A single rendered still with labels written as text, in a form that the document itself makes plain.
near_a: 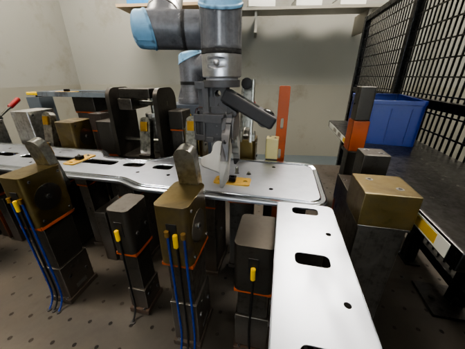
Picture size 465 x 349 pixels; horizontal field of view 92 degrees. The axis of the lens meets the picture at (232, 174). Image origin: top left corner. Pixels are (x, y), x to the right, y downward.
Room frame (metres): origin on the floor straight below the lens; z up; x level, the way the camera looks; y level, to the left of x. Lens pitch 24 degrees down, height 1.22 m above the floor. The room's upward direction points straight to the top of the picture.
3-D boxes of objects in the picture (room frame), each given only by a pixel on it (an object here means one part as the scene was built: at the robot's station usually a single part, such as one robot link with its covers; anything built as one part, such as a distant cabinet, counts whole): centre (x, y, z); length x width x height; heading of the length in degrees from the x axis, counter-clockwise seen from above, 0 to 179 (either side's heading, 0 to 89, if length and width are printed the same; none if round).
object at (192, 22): (0.57, 0.04, 1.31); 0.11 x 0.11 x 0.08; 3
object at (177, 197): (0.32, 0.09, 0.87); 0.12 x 0.07 x 0.35; 168
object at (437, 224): (0.62, -0.48, 1.02); 0.90 x 0.22 x 0.03; 168
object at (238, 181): (0.47, 0.00, 1.01); 0.08 x 0.04 x 0.01; 78
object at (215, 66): (0.47, 0.02, 1.24); 0.08 x 0.08 x 0.05
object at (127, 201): (0.38, 0.22, 0.84); 0.10 x 0.05 x 0.29; 168
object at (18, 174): (0.42, 0.43, 0.87); 0.12 x 0.07 x 0.35; 168
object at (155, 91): (0.80, 0.30, 0.95); 0.18 x 0.13 x 0.49; 78
